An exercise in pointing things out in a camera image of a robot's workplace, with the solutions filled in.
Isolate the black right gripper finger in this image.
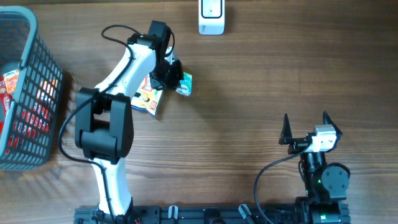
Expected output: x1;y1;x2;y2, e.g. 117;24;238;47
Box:
323;111;343;137
280;113;292;139

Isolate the small teal box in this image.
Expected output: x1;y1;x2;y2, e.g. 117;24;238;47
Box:
175;72;193;96

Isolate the blue yellow snack bag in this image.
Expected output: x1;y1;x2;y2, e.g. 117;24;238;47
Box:
131;75;163;118

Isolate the small orange box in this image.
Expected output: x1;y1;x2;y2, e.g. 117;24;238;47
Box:
3;69;19;94

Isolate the red candy bag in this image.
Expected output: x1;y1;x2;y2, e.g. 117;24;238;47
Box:
0;76;12;133

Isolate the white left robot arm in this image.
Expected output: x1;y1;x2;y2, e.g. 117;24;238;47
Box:
75;21;183;223

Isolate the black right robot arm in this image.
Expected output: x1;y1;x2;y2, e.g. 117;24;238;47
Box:
279;112;351;223

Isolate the white barcode scanner box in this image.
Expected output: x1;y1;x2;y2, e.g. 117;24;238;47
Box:
198;0;226;35

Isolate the grey plastic shopping basket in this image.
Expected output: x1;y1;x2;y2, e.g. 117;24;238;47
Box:
1;6;65;171

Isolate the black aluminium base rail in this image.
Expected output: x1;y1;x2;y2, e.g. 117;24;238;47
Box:
73;203;351;224

